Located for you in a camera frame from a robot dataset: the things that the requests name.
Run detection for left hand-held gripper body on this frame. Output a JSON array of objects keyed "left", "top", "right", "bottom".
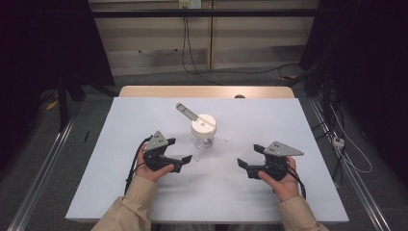
[{"left": 142, "top": 130, "right": 176, "bottom": 172}]

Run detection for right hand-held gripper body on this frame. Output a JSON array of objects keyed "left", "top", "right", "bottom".
[{"left": 247, "top": 141, "right": 305, "bottom": 182}]

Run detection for clear jar with white lid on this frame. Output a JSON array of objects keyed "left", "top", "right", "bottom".
[{"left": 175, "top": 102, "right": 217, "bottom": 150}]

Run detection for person's left hand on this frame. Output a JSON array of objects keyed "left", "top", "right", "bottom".
[{"left": 134, "top": 150, "right": 175, "bottom": 184}]

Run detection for person's right hand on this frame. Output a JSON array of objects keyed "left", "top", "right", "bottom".
[{"left": 257, "top": 155, "right": 300, "bottom": 203}]

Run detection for light wooden table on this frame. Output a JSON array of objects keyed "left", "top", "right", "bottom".
[{"left": 118, "top": 85, "right": 295, "bottom": 99}]

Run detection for black metal stand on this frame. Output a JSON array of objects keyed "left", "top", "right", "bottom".
[{"left": 56, "top": 71, "right": 71, "bottom": 133}]

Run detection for yellow floor tape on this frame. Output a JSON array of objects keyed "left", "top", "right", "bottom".
[{"left": 45, "top": 99, "right": 60, "bottom": 112}]

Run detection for black curtain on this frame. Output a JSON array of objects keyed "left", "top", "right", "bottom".
[
  {"left": 0, "top": 0, "right": 115, "bottom": 171},
  {"left": 299, "top": 0, "right": 408, "bottom": 184}
]

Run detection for black horizontal bar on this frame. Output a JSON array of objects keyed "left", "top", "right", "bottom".
[{"left": 90, "top": 8, "right": 319, "bottom": 19}]

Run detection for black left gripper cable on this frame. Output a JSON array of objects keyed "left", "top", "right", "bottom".
[{"left": 123, "top": 136, "right": 152, "bottom": 196}]

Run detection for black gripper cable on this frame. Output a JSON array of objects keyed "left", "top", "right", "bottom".
[
  {"left": 286, "top": 167, "right": 308, "bottom": 200},
  {"left": 123, "top": 136, "right": 152, "bottom": 196}
]

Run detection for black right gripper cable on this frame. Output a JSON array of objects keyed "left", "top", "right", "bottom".
[{"left": 286, "top": 167, "right": 308, "bottom": 200}]

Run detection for aluminium floor rail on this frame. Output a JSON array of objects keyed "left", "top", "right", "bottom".
[
  {"left": 308, "top": 96, "right": 393, "bottom": 231},
  {"left": 7, "top": 116, "right": 78, "bottom": 231}
]

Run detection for white cable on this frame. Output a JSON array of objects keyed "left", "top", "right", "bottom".
[{"left": 329, "top": 104, "right": 373, "bottom": 175}]

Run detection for black floor cable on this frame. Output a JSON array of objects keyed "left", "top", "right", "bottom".
[{"left": 191, "top": 63, "right": 301, "bottom": 87}]

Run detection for black hanging cable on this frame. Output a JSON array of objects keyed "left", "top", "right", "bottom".
[{"left": 181, "top": 15, "right": 223, "bottom": 87}]

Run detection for white wall socket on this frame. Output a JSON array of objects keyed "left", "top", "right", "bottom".
[{"left": 178, "top": 0, "right": 203, "bottom": 10}]

